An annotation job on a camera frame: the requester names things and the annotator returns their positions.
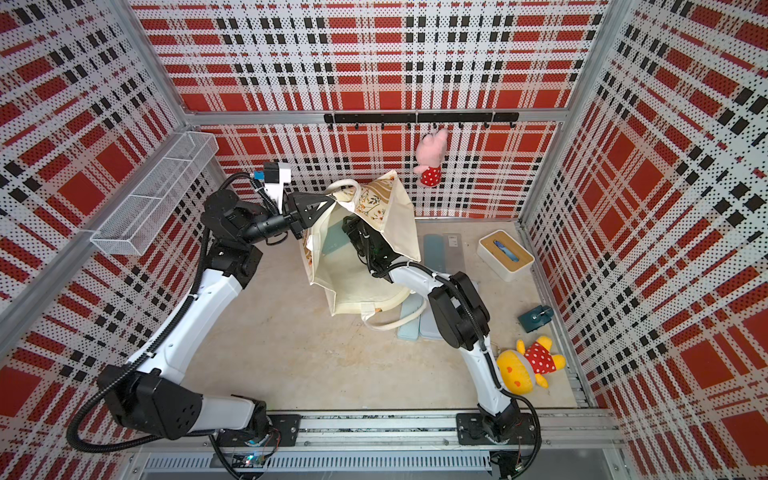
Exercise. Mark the black wall hook rail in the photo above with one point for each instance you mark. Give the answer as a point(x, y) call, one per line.
point(421, 118)

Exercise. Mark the cream floral canvas bag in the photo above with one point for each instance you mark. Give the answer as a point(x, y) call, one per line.
point(349, 288)

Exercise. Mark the white tissue box wooden lid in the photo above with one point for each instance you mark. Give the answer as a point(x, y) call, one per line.
point(504, 255)

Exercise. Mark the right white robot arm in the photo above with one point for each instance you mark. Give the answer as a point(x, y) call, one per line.
point(462, 320)

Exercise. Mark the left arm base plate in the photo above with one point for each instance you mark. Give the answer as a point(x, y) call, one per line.
point(272, 430)

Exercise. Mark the yellow plush toy red dress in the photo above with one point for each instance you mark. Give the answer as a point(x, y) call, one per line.
point(526, 367)

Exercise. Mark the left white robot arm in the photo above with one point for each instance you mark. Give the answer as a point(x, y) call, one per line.
point(146, 393)

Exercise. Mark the white wire mesh basket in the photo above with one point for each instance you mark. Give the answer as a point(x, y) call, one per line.
point(135, 223)

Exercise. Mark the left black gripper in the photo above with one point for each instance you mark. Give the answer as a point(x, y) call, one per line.
point(295, 211)

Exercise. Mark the mint green pencil case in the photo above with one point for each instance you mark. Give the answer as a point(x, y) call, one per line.
point(410, 330)

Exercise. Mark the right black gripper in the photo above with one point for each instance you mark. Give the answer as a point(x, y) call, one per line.
point(354, 229)

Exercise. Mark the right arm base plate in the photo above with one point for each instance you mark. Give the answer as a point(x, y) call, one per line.
point(477, 428)

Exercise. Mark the light blue pencil case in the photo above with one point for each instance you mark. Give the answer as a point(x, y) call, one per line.
point(428, 328)

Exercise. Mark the pink plush pig toy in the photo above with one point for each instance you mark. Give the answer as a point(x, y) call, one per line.
point(429, 156)

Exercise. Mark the small green circuit board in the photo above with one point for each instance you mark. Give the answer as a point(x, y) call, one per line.
point(248, 461)

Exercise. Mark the transparent grey pencil case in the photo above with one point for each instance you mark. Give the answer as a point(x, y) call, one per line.
point(454, 253)

